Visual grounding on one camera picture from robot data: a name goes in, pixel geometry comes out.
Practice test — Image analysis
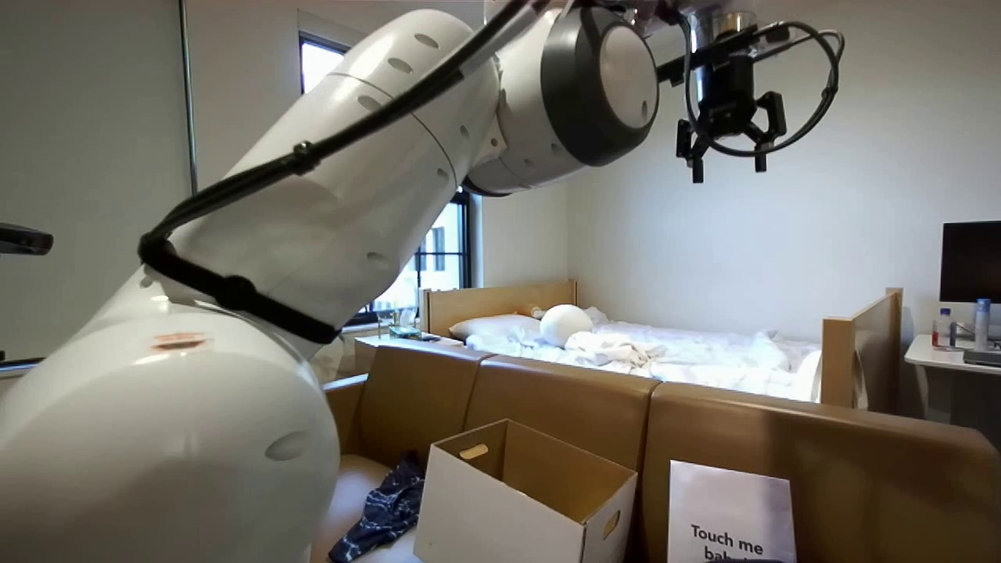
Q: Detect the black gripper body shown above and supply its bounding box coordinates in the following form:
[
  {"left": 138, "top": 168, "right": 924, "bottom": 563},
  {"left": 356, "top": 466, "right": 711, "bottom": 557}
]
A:
[{"left": 682, "top": 28, "right": 773, "bottom": 145}]

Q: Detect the white cardboard box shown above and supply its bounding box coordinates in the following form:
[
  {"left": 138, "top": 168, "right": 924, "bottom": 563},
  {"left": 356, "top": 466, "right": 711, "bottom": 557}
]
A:
[{"left": 412, "top": 417, "right": 641, "bottom": 563}]

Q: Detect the white bedding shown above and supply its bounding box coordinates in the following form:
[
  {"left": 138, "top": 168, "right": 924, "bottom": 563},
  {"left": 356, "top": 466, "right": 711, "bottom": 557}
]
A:
[{"left": 446, "top": 302, "right": 825, "bottom": 407}]

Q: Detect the round white pillow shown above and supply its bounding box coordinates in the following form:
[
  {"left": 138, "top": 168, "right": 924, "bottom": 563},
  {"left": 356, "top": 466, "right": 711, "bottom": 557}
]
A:
[{"left": 539, "top": 302, "right": 598, "bottom": 349}]

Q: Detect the computer monitor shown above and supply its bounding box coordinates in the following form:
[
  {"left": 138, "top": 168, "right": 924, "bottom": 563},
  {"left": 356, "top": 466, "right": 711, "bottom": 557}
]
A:
[{"left": 936, "top": 218, "right": 1001, "bottom": 311}]

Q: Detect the bed with white bedding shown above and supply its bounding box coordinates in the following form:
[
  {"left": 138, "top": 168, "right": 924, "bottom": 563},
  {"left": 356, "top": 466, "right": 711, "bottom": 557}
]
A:
[{"left": 418, "top": 277, "right": 906, "bottom": 414}]

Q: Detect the black framed window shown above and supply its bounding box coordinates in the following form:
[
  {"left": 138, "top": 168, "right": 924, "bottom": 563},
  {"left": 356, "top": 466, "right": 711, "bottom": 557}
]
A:
[{"left": 296, "top": 32, "right": 484, "bottom": 329}]

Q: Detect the small dark capped bottle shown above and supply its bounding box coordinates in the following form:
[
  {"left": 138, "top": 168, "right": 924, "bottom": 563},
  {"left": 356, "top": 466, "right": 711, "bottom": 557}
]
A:
[{"left": 933, "top": 308, "right": 961, "bottom": 352}]

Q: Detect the clear blue bottle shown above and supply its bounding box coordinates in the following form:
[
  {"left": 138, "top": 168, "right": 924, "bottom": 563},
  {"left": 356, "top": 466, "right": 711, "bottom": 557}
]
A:
[{"left": 974, "top": 297, "right": 996, "bottom": 352}]

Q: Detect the white desk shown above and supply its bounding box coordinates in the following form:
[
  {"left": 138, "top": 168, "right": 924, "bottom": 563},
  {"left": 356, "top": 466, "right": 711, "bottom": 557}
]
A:
[{"left": 900, "top": 332, "right": 1001, "bottom": 422}]

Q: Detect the clutter on bedside ledge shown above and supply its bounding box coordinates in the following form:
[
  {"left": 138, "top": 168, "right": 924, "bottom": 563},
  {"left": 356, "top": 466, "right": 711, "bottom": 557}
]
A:
[{"left": 370, "top": 308, "right": 452, "bottom": 348}]

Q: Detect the white paper sign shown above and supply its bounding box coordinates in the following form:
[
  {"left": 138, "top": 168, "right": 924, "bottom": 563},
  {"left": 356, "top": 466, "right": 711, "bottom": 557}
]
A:
[{"left": 666, "top": 460, "right": 801, "bottom": 563}]

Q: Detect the blue patterned cloth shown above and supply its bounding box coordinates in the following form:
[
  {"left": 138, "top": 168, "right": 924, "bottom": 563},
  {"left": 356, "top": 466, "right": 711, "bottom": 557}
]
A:
[{"left": 330, "top": 458, "right": 430, "bottom": 563}]

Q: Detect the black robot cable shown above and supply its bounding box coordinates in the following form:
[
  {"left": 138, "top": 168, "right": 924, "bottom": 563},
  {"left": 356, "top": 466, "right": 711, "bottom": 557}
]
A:
[{"left": 136, "top": 0, "right": 850, "bottom": 349}]

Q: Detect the thin wall cord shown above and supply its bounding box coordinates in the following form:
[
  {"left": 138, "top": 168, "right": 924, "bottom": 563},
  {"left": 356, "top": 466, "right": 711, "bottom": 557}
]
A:
[{"left": 179, "top": 0, "right": 202, "bottom": 199}]

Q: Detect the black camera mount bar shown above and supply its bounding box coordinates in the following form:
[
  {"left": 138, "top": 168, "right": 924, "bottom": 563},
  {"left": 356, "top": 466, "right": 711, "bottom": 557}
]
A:
[{"left": 0, "top": 221, "right": 57, "bottom": 259}]

